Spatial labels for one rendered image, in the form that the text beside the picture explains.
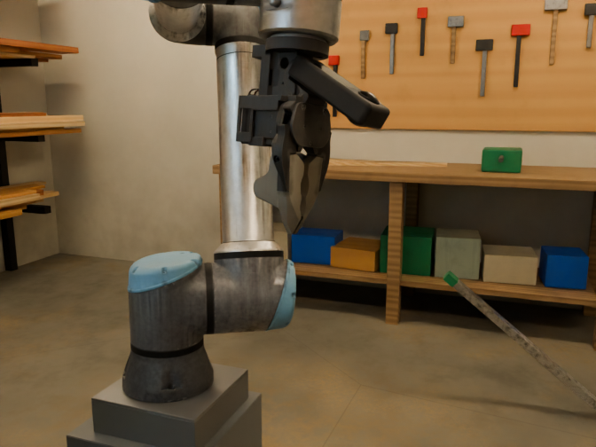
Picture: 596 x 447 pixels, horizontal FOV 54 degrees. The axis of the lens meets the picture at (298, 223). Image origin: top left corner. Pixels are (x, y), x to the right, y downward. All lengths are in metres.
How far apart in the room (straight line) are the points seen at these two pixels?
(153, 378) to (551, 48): 2.97
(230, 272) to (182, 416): 0.29
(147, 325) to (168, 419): 0.18
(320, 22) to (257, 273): 0.66
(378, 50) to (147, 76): 1.69
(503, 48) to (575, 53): 0.38
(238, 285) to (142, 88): 3.41
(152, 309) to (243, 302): 0.18
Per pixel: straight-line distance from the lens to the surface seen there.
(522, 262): 3.35
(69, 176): 4.97
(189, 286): 1.18
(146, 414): 1.22
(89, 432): 1.33
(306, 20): 0.64
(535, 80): 3.67
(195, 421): 1.18
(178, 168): 4.37
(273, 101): 0.64
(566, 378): 2.58
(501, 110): 3.67
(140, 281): 1.19
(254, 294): 1.19
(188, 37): 1.29
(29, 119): 4.26
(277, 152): 0.62
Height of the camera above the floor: 1.20
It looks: 12 degrees down
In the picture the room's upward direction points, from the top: straight up
